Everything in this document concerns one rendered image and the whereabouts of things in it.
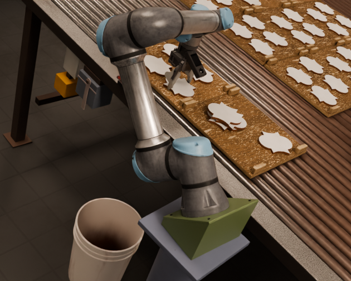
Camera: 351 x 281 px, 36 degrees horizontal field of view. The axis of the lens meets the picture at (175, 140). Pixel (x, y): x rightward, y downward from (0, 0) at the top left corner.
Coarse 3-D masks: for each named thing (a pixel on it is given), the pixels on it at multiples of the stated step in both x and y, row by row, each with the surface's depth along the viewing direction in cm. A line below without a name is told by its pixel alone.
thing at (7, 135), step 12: (24, 24) 261; (36, 24) 259; (24, 36) 265; (36, 36) 264; (24, 48) 268; (36, 48) 269; (24, 60) 271; (24, 72) 275; (24, 84) 280; (24, 96) 285; (24, 108) 291; (12, 120) 300; (24, 120) 297; (12, 132) 304; (24, 132) 304; (12, 144) 302; (24, 144) 306
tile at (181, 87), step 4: (180, 80) 225; (184, 80) 226; (164, 84) 219; (176, 84) 222; (180, 84) 223; (184, 84) 224; (188, 84) 224; (172, 88) 219; (176, 88) 220; (180, 88) 220; (184, 88) 221; (188, 88) 222; (192, 88) 223; (172, 92) 218; (176, 92) 217; (180, 92) 218; (184, 92) 219; (188, 92) 220; (192, 92) 221; (184, 96) 218; (188, 96) 218; (192, 96) 220
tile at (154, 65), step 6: (144, 60) 229; (150, 60) 230; (156, 60) 231; (162, 60) 233; (150, 66) 226; (156, 66) 228; (162, 66) 229; (168, 66) 231; (150, 72) 223; (156, 72) 225; (162, 72) 225
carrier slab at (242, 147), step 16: (224, 96) 227; (240, 96) 231; (192, 112) 212; (240, 112) 222; (256, 112) 225; (208, 128) 207; (256, 128) 216; (272, 128) 220; (224, 144) 202; (240, 144) 205; (256, 144) 208; (240, 160) 198; (256, 160) 201; (272, 160) 203; (288, 160) 208
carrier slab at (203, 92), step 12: (156, 48) 242; (156, 84) 220; (192, 84) 227; (204, 84) 230; (216, 84) 233; (228, 84) 236; (168, 96) 216; (180, 96) 218; (204, 96) 223; (216, 96) 226
